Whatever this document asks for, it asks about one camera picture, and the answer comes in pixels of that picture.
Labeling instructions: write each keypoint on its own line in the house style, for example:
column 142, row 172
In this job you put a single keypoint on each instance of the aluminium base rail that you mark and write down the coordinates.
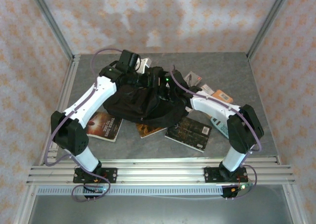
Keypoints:
column 160, row 170

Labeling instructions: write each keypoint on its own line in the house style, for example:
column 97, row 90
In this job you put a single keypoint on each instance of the Three Days To See book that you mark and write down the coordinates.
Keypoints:
column 103, row 127

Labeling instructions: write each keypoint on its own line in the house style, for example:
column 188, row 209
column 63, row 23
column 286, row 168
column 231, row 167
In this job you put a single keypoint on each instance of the aluminium table side rail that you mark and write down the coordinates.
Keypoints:
column 71, row 85

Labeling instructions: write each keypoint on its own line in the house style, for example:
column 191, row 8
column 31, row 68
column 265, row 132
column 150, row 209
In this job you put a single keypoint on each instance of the grey metal panel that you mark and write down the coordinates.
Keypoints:
column 160, row 209

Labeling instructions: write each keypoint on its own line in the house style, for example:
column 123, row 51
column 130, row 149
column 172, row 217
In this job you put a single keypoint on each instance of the base electronics board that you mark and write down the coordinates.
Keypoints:
column 96, row 190
column 234, row 190

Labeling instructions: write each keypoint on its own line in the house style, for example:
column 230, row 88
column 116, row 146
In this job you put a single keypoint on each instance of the orange paperback book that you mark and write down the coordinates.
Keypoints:
column 223, row 96

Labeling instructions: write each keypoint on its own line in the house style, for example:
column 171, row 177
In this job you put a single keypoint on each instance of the black backpack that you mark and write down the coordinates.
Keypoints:
column 138, row 105

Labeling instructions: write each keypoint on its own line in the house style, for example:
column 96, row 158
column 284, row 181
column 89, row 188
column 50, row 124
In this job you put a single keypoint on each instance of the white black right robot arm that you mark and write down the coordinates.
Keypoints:
column 212, row 105

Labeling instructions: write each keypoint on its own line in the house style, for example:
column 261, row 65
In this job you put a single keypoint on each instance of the yellow landscape cover book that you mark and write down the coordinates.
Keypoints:
column 148, row 131

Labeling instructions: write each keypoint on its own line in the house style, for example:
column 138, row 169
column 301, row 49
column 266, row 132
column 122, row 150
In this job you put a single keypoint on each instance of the aluminium frame post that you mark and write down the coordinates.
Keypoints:
column 51, row 23
column 269, row 21

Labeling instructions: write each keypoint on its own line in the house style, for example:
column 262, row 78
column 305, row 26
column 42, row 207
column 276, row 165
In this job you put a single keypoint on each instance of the black book with barcode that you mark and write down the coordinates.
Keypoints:
column 190, row 133

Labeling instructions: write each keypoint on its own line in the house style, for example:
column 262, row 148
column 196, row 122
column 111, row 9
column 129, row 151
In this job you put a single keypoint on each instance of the grey card with red mark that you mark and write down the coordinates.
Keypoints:
column 193, row 78

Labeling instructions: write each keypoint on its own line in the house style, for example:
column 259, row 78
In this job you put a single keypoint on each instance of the light blue book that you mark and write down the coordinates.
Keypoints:
column 207, row 89

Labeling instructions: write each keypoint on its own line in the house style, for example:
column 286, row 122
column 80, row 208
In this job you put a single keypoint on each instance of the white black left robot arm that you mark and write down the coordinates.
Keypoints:
column 86, row 105

